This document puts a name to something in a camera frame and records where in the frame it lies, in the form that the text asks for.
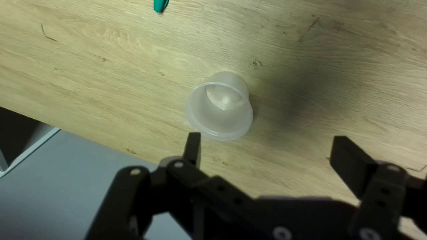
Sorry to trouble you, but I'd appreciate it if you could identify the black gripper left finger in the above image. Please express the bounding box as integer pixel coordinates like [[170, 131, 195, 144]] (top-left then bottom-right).
[[183, 132, 202, 167]]

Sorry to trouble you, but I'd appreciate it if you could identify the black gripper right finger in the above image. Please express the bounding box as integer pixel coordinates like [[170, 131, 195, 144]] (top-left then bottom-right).
[[330, 136, 378, 199]]

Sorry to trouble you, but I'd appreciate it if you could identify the green marker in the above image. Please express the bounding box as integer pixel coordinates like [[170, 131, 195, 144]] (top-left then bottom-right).
[[154, 0, 170, 14]]

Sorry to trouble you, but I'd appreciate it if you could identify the translucent plastic cup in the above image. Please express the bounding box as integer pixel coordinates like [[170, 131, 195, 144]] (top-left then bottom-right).
[[185, 72, 254, 142]]

